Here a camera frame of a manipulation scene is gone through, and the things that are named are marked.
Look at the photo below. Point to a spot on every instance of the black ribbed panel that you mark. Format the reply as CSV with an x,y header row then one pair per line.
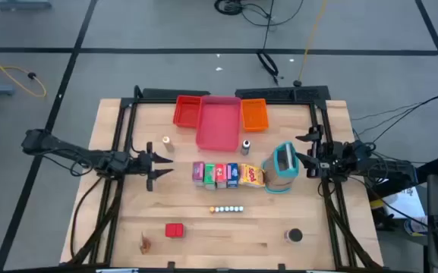
x,y
279,93

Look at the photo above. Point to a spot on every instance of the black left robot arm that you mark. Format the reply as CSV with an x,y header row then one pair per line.
x,y
70,151

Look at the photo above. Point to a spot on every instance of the black round cap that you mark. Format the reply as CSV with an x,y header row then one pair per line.
x,y
293,235

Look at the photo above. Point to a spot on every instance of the orange plastic basket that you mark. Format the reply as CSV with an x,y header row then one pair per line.
x,y
254,115

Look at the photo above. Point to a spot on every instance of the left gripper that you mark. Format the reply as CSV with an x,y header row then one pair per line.
x,y
142,164

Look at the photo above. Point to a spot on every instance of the red plastic basket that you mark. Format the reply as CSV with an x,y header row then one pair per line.
x,y
185,112

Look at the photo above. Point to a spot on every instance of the blue mini cereal box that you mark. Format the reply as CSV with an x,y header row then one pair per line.
x,y
233,174

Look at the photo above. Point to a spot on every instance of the small red box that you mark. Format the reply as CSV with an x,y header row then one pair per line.
x,y
174,230

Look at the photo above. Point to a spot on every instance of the grey furniture foot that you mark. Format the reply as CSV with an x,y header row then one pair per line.
x,y
17,4

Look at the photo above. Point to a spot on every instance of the red mini cereal box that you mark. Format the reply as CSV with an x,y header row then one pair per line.
x,y
221,174

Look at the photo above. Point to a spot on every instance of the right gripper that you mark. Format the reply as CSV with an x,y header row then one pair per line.
x,y
319,168

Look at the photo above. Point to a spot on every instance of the pink plastic bin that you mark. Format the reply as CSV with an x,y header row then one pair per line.
x,y
218,125

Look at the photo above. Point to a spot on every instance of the purple mini cereal box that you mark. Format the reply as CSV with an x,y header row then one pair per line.
x,y
198,172

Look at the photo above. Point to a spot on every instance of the white paper sheet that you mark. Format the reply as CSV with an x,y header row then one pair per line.
x,y
408,204

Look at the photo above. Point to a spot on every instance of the black table clamp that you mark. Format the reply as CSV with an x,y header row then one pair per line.
x,y
171,265
281,267

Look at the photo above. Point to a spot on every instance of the dark bottle black white top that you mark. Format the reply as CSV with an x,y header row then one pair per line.
x,y
245,148

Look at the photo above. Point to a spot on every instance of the tan-cap bottle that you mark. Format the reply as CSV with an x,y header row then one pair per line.
x,y
168,145

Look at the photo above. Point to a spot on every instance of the green mini cereal box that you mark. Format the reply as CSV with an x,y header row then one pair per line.
x,y
210,174

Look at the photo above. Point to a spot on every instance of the black smooth panel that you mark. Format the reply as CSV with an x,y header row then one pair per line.
x,y
173,93

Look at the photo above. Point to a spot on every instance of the small brown object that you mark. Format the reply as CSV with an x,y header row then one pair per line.
x,y
145,245

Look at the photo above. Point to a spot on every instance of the steel box grater teal trim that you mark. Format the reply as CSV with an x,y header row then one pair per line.
x,y
279,178

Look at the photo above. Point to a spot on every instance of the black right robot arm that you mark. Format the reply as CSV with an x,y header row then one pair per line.
x,y
374,163

